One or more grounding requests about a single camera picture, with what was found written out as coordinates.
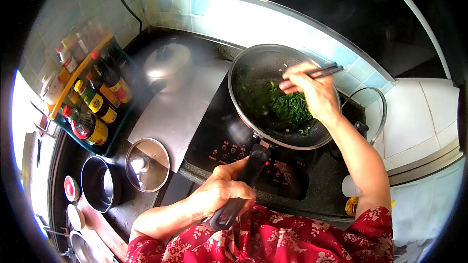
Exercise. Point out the black range hood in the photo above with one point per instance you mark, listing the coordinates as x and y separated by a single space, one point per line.
292 7

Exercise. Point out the white cloth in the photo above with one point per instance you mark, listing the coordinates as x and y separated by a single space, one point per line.
420 204

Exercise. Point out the small glass lid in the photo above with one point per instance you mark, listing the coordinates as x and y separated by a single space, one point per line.
153 175

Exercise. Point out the metal bowl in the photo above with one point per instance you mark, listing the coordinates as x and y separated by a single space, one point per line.
81 248

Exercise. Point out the large glass lid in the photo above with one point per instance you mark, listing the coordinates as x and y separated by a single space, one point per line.
361 128

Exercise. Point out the chopped green vegetables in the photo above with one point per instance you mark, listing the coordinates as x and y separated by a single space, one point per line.
289 109

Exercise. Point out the small white bowl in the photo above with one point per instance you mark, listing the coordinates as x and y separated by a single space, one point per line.
75 217

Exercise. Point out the person's left hand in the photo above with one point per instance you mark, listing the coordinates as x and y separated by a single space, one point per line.
215 193

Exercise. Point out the group of sauce bottles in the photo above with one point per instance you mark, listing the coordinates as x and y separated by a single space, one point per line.
97 104

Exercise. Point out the person's right hand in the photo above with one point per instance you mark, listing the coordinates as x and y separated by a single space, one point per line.
318 95

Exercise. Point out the silver metal board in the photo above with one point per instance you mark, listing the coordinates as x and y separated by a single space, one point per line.
175 117

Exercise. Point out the black pot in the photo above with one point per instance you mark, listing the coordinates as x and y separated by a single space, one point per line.
91 182

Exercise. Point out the person's left thumb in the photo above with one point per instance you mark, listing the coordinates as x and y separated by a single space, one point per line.
234 164

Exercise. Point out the small red bowl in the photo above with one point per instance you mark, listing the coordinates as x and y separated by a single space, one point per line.
71 189

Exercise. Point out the yellow container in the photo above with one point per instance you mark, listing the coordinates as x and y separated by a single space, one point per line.
351 206

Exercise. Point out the white cup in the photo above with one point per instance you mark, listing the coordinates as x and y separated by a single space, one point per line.
350 186

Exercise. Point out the person's body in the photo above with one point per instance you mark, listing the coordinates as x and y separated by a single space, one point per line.
274 241

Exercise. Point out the silver pot with lid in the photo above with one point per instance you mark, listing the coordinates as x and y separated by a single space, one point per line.
172 65

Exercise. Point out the person's right fingers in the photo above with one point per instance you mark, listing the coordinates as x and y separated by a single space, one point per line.
294 80

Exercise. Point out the black chopstick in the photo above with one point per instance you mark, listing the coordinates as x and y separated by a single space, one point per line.
331 72
327 67

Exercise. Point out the person's left fingers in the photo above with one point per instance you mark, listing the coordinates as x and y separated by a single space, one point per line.
241 191

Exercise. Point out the orange and green condiment rack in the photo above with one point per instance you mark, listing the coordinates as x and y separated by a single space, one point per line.
75 75

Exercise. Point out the black induction cooker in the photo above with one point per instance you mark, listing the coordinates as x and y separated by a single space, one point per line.
226 146

